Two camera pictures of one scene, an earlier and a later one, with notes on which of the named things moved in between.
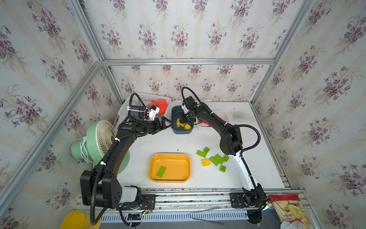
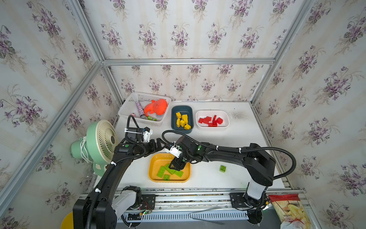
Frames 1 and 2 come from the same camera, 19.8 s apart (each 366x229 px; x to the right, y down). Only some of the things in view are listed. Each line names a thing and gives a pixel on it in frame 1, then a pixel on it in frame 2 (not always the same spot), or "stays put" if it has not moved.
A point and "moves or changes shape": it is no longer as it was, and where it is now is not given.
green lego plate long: (214, 161) moves or changes shape
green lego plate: (201, 153) moves or changes shape
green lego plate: (161, 171) stays put
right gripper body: (189, 115) -> (184, 155)
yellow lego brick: (187, 127) stays put
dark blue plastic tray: (176, 111) stays put
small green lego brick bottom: (222, 168) stays put
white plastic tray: (222, 113) stays put
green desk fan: (100, 136) stays put
